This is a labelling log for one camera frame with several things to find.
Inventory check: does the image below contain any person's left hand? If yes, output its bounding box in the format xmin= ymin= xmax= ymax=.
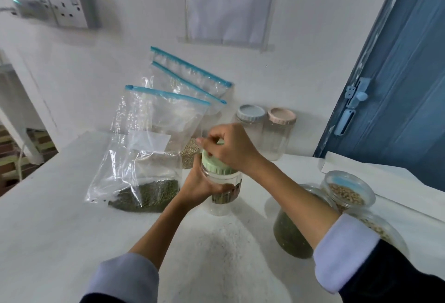
xmin=177 ymin=163 xmax=236 ymax=210

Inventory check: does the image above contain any person's right hand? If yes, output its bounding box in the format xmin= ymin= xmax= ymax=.
xmin=195 ymin=123 xmax=269 ymax=176

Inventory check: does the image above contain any clear plastic jar with beans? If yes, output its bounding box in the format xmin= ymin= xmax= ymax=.
xmin=200 ymin=155 xmax=243 ymax=217

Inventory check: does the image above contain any light green jar lid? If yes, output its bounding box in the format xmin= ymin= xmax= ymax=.
xmin=201 ymin=139 xmax=241 ymax=176

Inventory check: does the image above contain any person's right forearm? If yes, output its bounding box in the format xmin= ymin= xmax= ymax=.
xmin=248 ymin=157 xmax=445 ymax=303

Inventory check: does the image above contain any person's left forearm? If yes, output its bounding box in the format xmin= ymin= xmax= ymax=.
xmin=79 ymin=195 xmax=195 ymax=303

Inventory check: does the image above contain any zip bag with beige grains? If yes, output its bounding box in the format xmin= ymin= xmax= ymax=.
xmin=142 ymin=61 xmax=227 ymax=170

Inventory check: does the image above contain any empty jar with blue lid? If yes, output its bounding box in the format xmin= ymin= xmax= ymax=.
xmin=232 ymin=104 xmax=267 ymax=147

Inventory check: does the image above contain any zip bag with green beans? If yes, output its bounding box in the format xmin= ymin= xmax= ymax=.
xmin=85 ymin=84 xmax=211 ymax=214

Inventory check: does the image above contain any empty jar with pink lid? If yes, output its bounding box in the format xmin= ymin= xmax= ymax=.
xmin=261 ymin=107 xmax=297 ymax=162

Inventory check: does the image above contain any empty clear zip bag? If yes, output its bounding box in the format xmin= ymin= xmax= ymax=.
xmin=149 ymin=46 xmax=233 ymax=98

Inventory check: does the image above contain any open jar of green beans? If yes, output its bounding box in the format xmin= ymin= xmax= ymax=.
xmin=273 ymin=184 xmax=339 ymax=260

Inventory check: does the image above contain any open jar of beige grains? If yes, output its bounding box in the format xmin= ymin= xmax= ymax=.
xmin=344 ymin=208 xmax=410 ymax=256
xmin=320 ymin=170 xmax=377 ymax=214

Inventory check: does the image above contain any paper sheet in plastic sleeve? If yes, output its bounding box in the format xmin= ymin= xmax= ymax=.
xmin=184 ymin=0 xmax=279 ymax=50

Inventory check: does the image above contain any light blue door latch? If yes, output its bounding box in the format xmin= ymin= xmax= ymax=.
xmin=334 ymin=77 xmax=371 ymax=137

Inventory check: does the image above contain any blue door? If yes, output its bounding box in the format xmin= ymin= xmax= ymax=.
xmin=313 ymin=0 xmax=445 ymax=192

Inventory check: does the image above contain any white plugged charger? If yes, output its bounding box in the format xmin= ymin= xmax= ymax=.
xmin=0 ymin=0 xmax=49 ymax=22

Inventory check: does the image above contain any white double wall socket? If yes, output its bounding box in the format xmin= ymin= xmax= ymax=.
xmin=42 ymin=0 xmax=99 ymax=30

